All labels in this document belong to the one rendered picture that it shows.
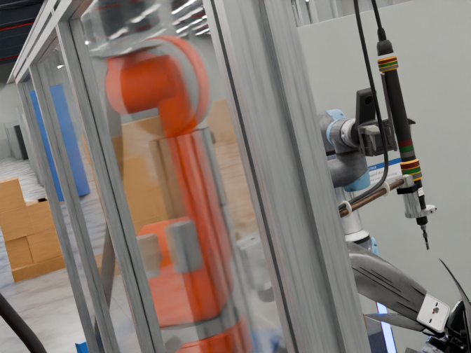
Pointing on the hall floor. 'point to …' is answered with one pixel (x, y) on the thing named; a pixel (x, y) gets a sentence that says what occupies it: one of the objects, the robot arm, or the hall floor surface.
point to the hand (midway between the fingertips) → (395, 124)
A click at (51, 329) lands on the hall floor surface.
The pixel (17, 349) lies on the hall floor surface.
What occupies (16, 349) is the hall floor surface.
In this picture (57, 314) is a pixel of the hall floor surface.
